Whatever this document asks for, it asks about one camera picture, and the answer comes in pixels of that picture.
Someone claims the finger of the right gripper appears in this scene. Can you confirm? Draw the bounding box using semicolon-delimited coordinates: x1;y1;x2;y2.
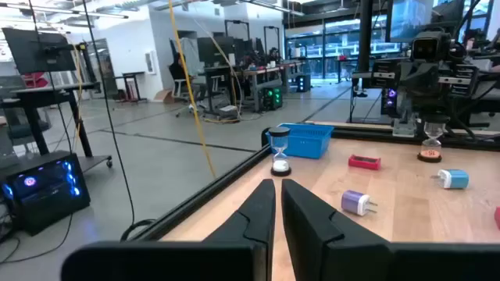
423;66;444;97
404;66;424;97

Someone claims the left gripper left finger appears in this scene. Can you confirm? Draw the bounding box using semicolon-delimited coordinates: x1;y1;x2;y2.
60;178;277;281

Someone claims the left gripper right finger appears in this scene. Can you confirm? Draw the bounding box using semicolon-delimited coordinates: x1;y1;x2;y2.
280;178;500;281

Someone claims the purple white plug charger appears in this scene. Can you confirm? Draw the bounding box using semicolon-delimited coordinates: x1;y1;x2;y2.
340;189;379;218

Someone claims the orange sand hourglass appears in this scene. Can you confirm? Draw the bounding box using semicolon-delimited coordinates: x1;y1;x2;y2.
416;115;447;164

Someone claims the white sand hourglass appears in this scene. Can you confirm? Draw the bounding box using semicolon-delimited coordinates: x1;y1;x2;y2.
267;126;293;178

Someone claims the blue white plug charger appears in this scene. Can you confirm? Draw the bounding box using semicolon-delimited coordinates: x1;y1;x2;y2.
430;168;470;190

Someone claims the office chair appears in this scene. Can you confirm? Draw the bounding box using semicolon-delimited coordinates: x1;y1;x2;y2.
170;76;208;118

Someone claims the purple lit computer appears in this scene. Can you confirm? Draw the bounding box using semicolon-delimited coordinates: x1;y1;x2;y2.
380;87;402;117

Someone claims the black stand pole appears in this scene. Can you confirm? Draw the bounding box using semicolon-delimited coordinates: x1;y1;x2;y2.
357;0;375;98

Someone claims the black computer tower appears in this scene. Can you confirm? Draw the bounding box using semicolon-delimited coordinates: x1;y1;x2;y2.
295;73;313;94

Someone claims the blue plastic basket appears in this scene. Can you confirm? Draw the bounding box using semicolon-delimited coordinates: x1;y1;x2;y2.
265;123;335;160

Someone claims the green lit computer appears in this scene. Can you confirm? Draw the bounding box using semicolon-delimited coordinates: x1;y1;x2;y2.
262;86;284;112

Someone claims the long wooden desk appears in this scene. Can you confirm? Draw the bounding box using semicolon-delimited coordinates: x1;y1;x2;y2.
202;60;308;114

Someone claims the grey floor box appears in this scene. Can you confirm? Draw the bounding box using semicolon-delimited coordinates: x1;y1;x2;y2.
217;105;240;120

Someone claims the cardboard box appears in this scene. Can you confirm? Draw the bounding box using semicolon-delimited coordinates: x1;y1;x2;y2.
153;88;175;105

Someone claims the black desk monitor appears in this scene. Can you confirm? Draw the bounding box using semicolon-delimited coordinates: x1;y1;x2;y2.
196;36;235;67

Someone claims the small black side table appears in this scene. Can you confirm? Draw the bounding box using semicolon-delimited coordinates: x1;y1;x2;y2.
115;71;148;105

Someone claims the glowing computer tower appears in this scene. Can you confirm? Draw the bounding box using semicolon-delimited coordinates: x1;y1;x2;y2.
0;151;92;237

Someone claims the black rolling cart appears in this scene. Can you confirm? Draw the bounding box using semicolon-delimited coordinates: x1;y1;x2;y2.
0;80;114;169

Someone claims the red chair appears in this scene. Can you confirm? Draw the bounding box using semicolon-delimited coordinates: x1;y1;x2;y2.
21;72;50;89

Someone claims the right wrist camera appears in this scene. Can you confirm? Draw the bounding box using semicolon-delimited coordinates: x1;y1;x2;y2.
410;30;454;62

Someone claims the black aluminium table frame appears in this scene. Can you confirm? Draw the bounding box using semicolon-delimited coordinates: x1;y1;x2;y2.
128;123;500;242

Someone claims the large wall screen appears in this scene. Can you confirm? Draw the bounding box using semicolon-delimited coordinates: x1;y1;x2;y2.
385;0;466;43

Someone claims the yellow cable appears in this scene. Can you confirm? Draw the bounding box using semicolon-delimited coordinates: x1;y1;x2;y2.
166;0;218;180

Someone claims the black coiled cable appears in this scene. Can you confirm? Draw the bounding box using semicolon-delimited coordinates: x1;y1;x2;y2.
80;0;157;242

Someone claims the white wall panel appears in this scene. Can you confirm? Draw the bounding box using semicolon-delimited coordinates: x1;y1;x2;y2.
144;50;157;75

